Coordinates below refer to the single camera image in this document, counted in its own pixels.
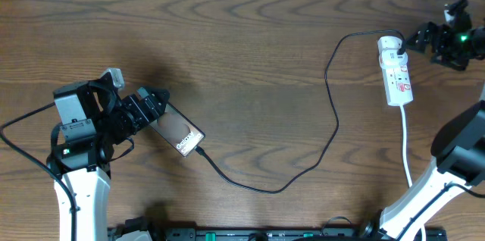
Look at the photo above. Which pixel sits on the Galaxy smartphone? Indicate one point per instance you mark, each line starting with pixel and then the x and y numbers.
pixel 178 130

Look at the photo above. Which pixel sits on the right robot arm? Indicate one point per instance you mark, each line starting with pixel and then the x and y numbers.
pixel 457 152

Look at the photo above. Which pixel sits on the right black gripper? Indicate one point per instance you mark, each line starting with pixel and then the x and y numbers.
pixel 442 47

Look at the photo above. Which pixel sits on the white power strip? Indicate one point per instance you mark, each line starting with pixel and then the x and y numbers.
pixel 396 78

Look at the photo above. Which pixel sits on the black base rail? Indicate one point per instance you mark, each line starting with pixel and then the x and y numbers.
pixel 214 234

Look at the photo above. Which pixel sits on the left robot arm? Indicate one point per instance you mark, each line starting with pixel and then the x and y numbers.
pixel 93 120

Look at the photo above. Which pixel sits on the white USB charger plug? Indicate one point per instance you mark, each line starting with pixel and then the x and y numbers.
pixel 390 43

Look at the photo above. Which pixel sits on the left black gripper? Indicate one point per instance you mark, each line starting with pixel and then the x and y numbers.
pixel 143 106

